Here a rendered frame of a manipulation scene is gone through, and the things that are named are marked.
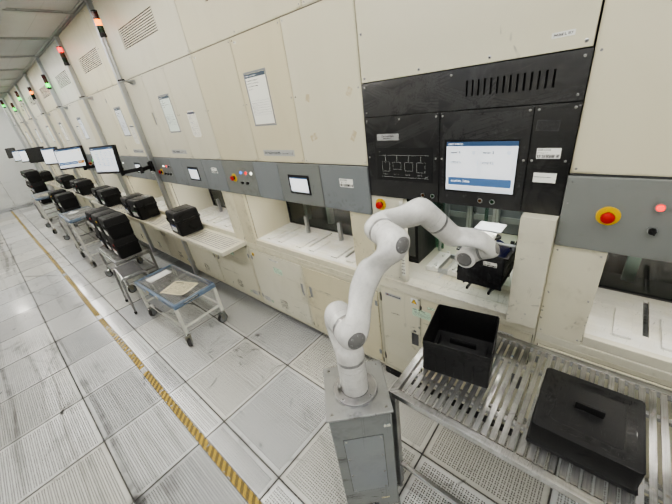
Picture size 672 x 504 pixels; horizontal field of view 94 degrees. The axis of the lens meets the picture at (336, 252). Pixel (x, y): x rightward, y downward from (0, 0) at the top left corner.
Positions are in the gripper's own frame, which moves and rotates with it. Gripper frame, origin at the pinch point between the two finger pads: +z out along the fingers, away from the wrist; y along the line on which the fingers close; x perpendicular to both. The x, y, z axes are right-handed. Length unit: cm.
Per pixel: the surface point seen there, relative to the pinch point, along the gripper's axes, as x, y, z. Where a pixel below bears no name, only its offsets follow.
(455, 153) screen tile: 38.2, -14.3, -10.1
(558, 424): -39, 43, -57
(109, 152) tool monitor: 43, -341, -55
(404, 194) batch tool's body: 17.2, -39.7, -10.1
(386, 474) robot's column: -95, -12, -82
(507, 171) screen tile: 31.6, 7.0, -10.0
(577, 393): -38, 46, -41
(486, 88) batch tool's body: 62, -4, -10
